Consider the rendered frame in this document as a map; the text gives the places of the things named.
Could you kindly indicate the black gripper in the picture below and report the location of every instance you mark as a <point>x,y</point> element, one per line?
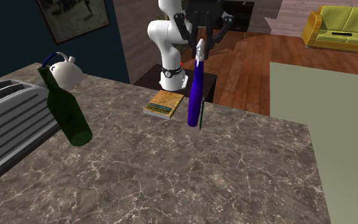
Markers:
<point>204,8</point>

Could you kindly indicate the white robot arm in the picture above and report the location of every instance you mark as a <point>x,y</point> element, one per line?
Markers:
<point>169,46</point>

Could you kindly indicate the dark cabinet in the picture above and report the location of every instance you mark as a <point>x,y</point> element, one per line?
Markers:
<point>242,14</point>

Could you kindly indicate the blue spray bottle white nozzle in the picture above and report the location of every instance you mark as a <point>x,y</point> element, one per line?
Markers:
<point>195,93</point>

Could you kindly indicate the dark robot stand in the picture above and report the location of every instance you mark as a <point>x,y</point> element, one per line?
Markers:
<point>149,81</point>

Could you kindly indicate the green pencil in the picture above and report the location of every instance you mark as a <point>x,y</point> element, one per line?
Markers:
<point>201,114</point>

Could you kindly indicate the yellow book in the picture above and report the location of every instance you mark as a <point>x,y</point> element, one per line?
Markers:
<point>163,104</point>

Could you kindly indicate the black remote control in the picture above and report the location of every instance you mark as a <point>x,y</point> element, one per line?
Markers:
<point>341,33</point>

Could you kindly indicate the yellow green sofa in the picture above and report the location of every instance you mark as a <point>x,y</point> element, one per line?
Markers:
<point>349,21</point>

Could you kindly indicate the dark green glass bottle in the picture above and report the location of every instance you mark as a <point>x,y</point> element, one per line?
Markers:
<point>68,114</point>

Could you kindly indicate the pale green rug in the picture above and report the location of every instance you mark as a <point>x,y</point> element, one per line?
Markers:
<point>336,124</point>

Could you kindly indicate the silver toaster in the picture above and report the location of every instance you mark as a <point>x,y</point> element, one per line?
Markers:
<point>8,118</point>

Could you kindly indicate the framed wall picture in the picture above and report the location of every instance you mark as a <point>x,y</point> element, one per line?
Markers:
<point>73,15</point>

